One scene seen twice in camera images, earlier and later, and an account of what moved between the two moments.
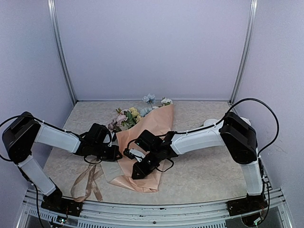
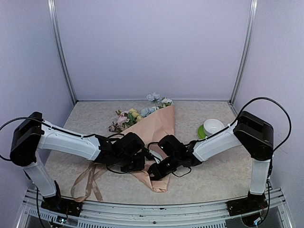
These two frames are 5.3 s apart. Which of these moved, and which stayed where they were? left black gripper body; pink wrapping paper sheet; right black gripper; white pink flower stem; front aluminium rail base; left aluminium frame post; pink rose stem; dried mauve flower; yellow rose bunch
Moved: pink rose stem; pink wrapping paper sheet; right black gripper; left black gripper body
Stayed: white pink flower stem; left aluminium frame post; front aluminium rail base; dried mauve flower; yellow rose bunch
